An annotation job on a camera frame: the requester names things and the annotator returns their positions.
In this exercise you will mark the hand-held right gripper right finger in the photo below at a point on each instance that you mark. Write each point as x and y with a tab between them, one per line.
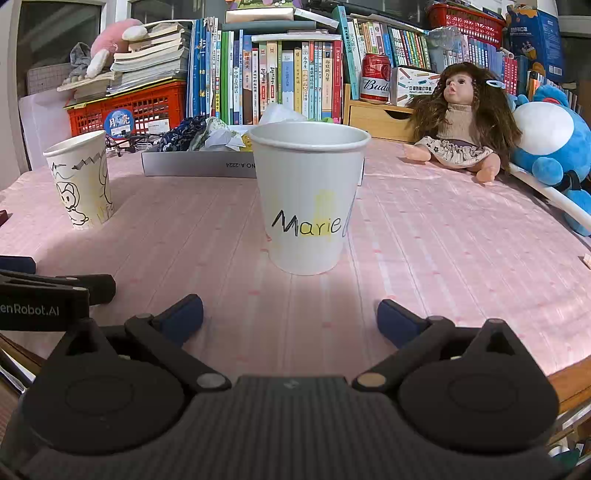
397	319

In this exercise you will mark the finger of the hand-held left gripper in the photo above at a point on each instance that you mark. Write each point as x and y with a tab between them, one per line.
99	286
18	265

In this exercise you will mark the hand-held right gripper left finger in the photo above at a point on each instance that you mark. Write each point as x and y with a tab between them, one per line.
184	318

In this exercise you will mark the silver cardboard box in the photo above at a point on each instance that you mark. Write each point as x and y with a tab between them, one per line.
194	164

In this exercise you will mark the white paper cup with writing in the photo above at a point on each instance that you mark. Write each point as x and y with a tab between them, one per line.
309	184

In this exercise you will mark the dark blue patterned cloth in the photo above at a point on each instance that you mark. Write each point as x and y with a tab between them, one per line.
182	131

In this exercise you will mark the white paper cup with drawing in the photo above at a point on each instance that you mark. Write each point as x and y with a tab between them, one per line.
78	175

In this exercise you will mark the white board panel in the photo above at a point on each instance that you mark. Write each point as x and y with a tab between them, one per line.
41	134

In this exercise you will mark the black model bicycle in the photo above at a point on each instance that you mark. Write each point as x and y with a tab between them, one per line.
134	138

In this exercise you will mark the red plastic crate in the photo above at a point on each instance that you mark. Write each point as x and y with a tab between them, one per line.
152	104

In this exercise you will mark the white floral cloth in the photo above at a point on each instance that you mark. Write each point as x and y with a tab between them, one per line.
212	127

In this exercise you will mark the wooden drawer box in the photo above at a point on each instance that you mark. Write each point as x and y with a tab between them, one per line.
369	122

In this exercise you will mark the brown-haired doll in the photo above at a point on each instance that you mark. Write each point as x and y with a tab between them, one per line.
461	120

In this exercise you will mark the green fabric scrunchie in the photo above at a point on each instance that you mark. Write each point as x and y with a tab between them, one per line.
328	120

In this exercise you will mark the blue plush toy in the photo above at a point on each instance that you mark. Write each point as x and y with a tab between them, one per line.
568	166

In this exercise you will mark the stack of worn books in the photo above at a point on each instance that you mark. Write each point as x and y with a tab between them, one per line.
147	60

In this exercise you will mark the white printed carton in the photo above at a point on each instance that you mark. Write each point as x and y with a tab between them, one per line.
411	87

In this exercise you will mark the red beer can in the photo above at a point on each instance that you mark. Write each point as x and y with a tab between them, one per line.
375	78

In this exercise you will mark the pink plush toy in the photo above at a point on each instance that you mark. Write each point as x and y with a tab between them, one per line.
111	39

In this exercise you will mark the row of upright books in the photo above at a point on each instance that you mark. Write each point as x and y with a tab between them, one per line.
277	78

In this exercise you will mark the row of red blue workbooks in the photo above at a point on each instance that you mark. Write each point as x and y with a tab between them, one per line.
480	60

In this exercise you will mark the row of slim colourful books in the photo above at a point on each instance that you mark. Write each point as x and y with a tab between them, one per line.
401	46

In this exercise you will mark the clear plastic bag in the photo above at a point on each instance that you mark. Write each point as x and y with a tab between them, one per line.
445	41

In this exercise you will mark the red mesh basket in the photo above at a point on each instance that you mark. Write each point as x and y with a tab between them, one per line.
466	21

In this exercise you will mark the pile of flat notebooks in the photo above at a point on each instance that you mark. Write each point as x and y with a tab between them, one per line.
277	25

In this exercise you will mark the blue printed carton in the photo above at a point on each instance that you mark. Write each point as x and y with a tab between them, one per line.
535	41

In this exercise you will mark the colourful picture box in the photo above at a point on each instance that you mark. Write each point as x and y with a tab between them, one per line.
258	3

